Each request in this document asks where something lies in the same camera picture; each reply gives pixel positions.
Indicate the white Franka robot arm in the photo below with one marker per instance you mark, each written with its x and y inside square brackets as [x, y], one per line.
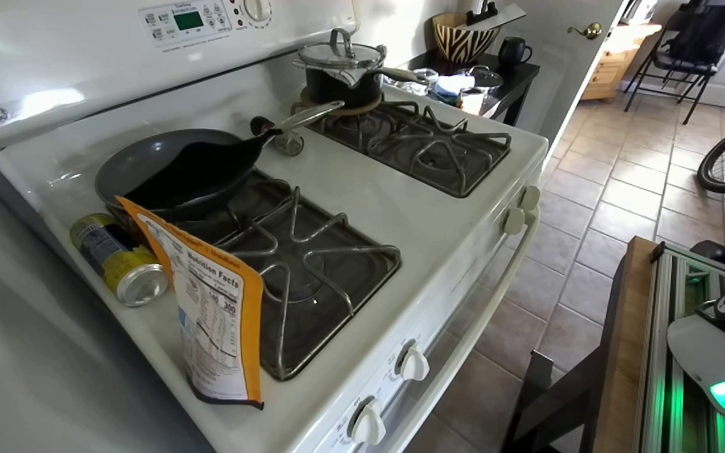
[715, 354]

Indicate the black cooking pot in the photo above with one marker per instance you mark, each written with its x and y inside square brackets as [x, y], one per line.
[341, 83]

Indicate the white gas stove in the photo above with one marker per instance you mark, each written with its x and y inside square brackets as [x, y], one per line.
[397, 210]

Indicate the black cast-iron stove grate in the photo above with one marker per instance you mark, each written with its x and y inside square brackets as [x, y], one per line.
[329, 251]
[430, 140]

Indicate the small grey metal cap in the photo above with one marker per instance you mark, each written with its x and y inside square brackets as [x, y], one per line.
[287, 144]

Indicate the white stove knob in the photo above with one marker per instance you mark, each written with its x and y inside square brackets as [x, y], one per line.
[413, 363]
[515, 223]
[529, 198]
[369, 422]

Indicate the orange food pouch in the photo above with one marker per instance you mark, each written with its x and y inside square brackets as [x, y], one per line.
[212, 327]

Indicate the black frying pan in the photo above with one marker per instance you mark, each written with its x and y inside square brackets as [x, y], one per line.
[188, 171]

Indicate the black side table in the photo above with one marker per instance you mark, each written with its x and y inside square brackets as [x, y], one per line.
[516, 88]

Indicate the zebra pattern basket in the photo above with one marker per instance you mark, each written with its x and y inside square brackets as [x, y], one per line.
[461, 40]

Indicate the black mug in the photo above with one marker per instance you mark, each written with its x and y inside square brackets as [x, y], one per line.
[515, 53]

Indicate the yellow spray can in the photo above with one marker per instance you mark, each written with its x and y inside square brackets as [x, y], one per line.
[125, 266]

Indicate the white oven timer dial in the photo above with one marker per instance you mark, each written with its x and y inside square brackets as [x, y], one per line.
[258, 8]

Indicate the white door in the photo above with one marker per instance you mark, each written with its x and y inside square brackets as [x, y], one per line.
[560, 76]

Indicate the black stand leg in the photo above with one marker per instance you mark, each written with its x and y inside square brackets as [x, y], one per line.
[547, 403]

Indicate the wooden board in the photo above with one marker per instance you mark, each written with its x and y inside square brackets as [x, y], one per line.
[627, 354]

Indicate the brass door knob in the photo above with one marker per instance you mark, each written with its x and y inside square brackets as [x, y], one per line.
[588, 32]

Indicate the black folding chair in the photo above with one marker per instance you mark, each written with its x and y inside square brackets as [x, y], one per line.
[698, 38]

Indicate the aluminium frame cart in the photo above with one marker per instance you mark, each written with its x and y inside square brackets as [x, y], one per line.
[666, 393]

